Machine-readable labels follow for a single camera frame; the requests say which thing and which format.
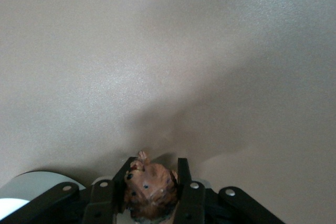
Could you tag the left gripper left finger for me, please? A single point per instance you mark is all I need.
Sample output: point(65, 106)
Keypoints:
point(99, 200)

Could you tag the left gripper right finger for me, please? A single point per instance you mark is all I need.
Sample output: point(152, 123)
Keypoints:
point(194, 203)

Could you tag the brown lion statue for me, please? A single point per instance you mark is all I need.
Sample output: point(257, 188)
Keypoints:
point(153, 182)

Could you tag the white round container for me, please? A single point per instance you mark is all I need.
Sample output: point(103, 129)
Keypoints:
point(34, 182)

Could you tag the brown table cover mat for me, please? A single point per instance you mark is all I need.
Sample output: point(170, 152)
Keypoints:
point(168, 64)

